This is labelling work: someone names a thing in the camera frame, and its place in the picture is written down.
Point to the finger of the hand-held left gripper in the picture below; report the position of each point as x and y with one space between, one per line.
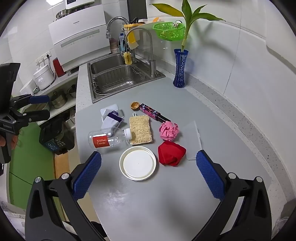
40 99
39 115

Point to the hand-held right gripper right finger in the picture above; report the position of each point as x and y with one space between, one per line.
210 176

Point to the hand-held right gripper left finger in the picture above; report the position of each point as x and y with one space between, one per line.
86 176

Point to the black trash bin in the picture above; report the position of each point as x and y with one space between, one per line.
55 134

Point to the white paper sheet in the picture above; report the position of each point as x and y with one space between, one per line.
192 139

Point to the clear bottle red label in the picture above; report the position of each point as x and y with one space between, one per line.
108 139

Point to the red cloth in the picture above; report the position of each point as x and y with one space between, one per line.
171 153

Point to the white round lid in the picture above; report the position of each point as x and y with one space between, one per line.
137 163

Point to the white purple packet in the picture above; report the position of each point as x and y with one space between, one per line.
112 121

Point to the loofah scrub pad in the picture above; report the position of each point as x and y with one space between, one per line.
140 129

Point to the white plastic tray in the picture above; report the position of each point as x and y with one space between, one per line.
111 107

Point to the person's left hand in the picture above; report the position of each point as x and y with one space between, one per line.
16 141

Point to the steel pot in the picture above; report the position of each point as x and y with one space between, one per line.
57 100
72 91

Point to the white storage box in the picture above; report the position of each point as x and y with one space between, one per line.
27 86

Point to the white rice cooker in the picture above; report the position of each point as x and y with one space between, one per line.
44 77

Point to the white shelf unit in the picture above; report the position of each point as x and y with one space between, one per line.
62 81

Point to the red kettle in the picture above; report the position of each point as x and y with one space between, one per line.
59 68

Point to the pink crumpled paper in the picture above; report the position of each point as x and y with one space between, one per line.
169 131

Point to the stainless steel sink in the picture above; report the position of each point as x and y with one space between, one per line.
104 62

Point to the white countertop dishwasher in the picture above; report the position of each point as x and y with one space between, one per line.
78 32

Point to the black pink carton box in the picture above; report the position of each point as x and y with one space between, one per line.
151 112

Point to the brown plastic cup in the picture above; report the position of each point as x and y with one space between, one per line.
114 46

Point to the yellow hanging sponge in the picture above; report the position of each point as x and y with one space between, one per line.
127 59

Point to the blue white tubes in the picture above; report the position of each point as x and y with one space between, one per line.
122 42

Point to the chrome sink faucet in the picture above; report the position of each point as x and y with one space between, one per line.
115 20

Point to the blue glass vase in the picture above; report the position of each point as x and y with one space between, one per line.
180 69

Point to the tall steel gooseneck faucet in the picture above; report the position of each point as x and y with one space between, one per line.
152 67

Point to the green plastic basket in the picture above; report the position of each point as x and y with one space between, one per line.
168 31

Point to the lucky bamboo plant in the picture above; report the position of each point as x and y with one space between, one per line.
187 25

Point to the small panda figure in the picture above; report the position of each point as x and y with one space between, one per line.
176 24

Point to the white wall socket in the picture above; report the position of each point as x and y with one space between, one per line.
47 55

